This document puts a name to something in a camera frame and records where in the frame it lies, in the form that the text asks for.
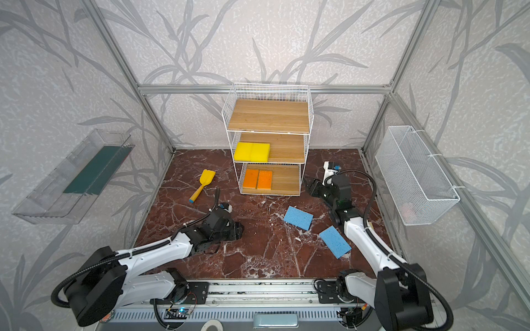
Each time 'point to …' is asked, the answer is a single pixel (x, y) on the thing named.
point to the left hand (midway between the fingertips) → (242, 223)
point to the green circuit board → (176, 314)
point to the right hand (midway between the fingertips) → (310, 172)
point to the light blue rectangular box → (275, 321)
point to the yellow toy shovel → (206, 178)
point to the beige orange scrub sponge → (250, 179)
